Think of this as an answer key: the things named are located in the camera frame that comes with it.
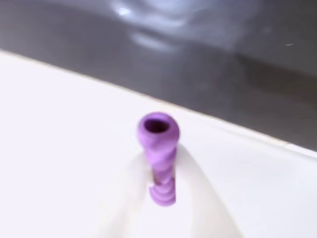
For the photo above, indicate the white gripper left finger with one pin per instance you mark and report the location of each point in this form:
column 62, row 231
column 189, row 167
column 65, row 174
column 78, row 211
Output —
column 123, row 198

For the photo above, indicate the black textured mat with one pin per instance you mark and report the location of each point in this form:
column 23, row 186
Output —
column 223, row 62

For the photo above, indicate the purple pen grip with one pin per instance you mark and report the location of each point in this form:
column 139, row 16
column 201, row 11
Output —
column 158, row 138

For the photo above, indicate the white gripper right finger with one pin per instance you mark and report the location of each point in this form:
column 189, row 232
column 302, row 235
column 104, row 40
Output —
column 205, row 198

